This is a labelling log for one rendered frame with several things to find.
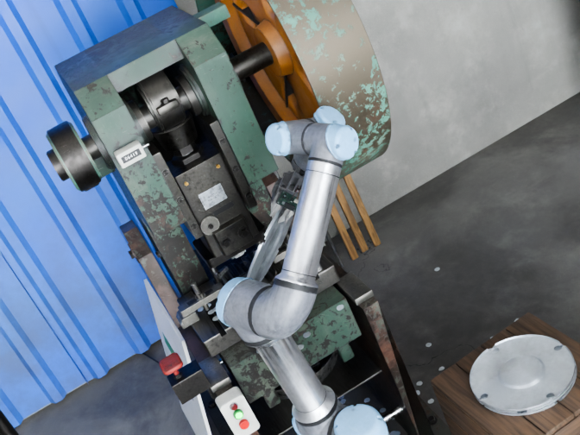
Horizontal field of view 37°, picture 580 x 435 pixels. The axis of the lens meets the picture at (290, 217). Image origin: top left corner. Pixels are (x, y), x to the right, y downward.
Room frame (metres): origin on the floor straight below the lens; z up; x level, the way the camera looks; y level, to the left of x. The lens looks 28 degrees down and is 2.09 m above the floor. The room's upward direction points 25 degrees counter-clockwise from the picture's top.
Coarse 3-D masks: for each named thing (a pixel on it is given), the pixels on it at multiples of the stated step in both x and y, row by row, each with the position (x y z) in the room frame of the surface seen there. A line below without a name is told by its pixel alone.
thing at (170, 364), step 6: (174, 354) 2.02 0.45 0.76; (162, 360) 2.02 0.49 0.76; (168, 360) 2.01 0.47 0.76; (174, 360) 2.00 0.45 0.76; (180, 360) 1.99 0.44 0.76; (162, 366) 2.00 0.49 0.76; (168, 366) 1.98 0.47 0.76; (174, 366) 1.97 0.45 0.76; (180, 366) 1.97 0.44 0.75; (168, 372) 1.96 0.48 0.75; (174, 372) 1.99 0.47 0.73
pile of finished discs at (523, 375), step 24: (528, 336) 1.93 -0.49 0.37; (480, 360) 1.92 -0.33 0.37; (504, 360) 1.88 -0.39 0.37; (528, 360) 1.83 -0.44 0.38; (552, 360) 1.80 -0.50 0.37; (480, 384) 1.83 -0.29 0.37; (504, 384) 1.79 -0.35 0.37; (528, 384) 1.75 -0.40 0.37; (552, 384) 1.72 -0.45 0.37; (504, 408) 1.71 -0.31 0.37; (528, 408) 1.67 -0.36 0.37
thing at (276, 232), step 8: (280, 208) 1.98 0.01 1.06; (272, 224) 1.94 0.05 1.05; (280, 224) 2.02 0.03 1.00; (288, 224) 2.13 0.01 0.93; (272, 232) 1.96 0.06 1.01; (280, 232) 2.08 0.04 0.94; (272, 240) 2.03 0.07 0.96; (280, 240) 2.10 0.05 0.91; (264, 248) 1.95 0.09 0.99; (272, 248) 2.07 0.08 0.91; (256, 256) 1.91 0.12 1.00; (264, 256) 2.02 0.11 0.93; (272, 256) 2.09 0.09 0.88; (256, 264) 1.94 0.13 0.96; (264, 264) 2.03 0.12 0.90; (248, 272) 1.91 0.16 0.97; (256, 272) 1.97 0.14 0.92; (264, 272) 2.07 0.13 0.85; (256, 280) 2.01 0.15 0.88
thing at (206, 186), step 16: (208, 144) 2.31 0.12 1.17; (176, 160) 2.27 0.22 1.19; (192, 160) 2.25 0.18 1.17; (208, 160) 2.22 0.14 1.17; (176, 176) 2.20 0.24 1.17; (192, 176) 2.20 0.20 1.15; (208, 176) 2.21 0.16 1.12; (224, 176) 2.22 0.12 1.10; (192, 192) 2.20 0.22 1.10; (208, 192) 2.21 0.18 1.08; (224, 192) 2.21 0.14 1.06; (192, 208) 2.20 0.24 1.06; (208, 208) 2.20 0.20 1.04; (224, 208) 2.21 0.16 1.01; (240, 208) 2.22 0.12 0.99; (208, 224) 2.19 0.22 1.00; (224, 224) 2.20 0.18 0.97; (240, 224) 2.18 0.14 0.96; (208, 240) 2.19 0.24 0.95; (224, 240) 2.17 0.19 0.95; (240, 240) 2.18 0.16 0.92
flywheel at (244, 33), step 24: (216, 0) 2.67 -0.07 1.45; (240, 0) 2.54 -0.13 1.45; (264, 0) 2.34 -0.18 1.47; (240, 24) 2.64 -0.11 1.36; (264, 24) 2.35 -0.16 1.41; (240, 48) 2.65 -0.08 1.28; (288, 48) 2.27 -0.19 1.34; (264, 72) 2.61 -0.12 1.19; (288, 72) 2.31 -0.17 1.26; (264, 96) 2.60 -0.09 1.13; (288, 96) 2.47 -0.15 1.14; (312, 96) 2.23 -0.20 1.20; (288, 120) 2.48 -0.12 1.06
